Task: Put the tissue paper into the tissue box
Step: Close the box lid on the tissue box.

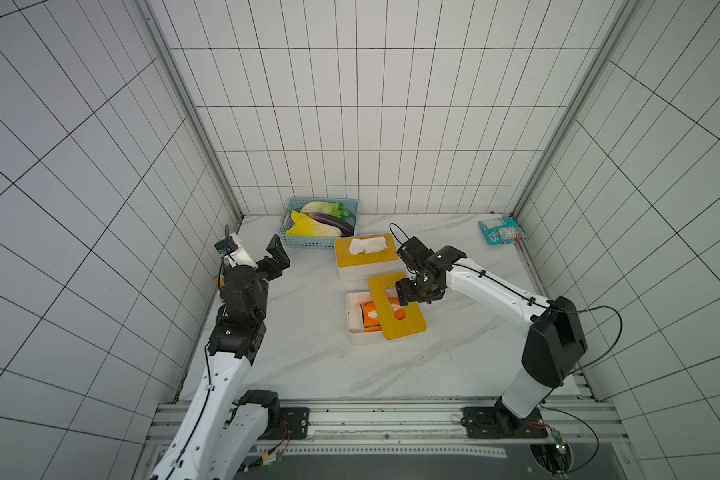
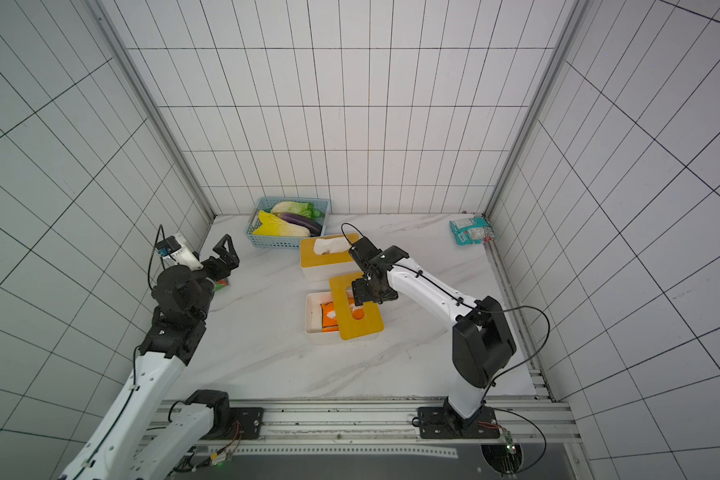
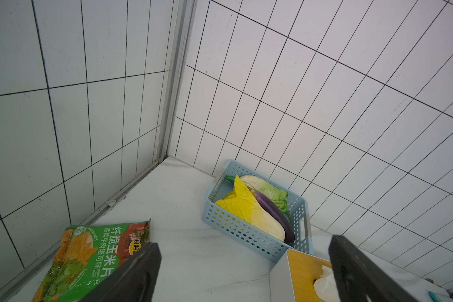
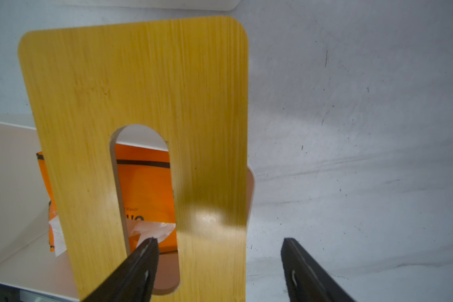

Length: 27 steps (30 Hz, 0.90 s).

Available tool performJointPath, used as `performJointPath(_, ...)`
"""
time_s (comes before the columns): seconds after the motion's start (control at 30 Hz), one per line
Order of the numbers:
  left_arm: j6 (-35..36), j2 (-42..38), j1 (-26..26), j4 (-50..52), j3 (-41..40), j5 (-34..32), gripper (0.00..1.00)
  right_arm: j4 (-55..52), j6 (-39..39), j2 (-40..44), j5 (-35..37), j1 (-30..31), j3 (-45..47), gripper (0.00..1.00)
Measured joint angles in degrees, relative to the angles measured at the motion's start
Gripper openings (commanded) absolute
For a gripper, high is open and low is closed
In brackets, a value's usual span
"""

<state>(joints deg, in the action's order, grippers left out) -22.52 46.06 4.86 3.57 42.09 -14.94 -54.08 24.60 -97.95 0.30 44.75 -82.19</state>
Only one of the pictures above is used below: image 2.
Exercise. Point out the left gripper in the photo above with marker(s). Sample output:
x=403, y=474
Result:
x=230, y=257

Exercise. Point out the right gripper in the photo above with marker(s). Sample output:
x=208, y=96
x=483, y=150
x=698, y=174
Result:
x=366, y=285

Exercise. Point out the yellow box lid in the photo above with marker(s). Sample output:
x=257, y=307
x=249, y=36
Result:
x=354, y=320
x=307, y=255

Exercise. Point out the white tissue box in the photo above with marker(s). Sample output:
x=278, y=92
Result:
x=325, y=271
x=313, y=322

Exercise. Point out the orange tissue pack with sheet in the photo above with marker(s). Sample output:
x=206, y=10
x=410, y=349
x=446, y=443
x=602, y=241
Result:
x=330, y=245

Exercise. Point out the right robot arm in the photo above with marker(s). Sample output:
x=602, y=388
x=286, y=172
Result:
x=482, y=342

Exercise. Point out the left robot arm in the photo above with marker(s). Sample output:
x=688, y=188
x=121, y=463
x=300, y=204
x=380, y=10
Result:
x=183, y=293

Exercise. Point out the blue plastic basket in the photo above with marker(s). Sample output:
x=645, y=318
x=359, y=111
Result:
x=265, y=204

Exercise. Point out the yellow toy cabbage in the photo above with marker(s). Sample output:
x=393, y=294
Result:
x=272, y=225

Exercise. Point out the purple toy eggplant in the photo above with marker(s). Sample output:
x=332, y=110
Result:
x=314, y=228

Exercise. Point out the green toy lettuce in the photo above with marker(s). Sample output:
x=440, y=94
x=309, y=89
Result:
x=304, y=209

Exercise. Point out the teal snack packet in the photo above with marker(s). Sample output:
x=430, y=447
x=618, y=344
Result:
x=474, y=230

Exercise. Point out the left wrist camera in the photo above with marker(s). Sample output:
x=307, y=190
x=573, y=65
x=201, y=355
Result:
x=174, y=250

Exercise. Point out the aluminium mounting rail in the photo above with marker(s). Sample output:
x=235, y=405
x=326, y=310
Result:
x=408, y=426

